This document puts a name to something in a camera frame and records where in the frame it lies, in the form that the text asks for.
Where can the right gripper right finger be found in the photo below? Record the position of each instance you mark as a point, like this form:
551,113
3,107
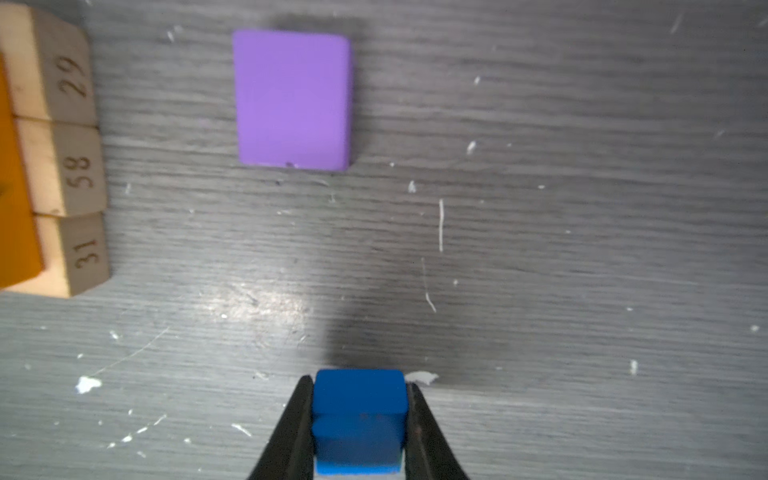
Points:
428,455

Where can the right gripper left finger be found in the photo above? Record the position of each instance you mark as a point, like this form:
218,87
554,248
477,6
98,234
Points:
289,453

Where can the blue wood cube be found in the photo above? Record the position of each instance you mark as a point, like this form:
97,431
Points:
359,421

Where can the natural wood plank block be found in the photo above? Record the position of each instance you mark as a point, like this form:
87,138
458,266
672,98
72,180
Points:
74,254

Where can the orange wood block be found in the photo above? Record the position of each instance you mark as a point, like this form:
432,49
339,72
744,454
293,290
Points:
21,258

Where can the purple wood block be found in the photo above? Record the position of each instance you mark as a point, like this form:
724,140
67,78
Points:
293,99

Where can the natural wood rectangular block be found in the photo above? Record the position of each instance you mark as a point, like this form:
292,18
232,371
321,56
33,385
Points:
47,63

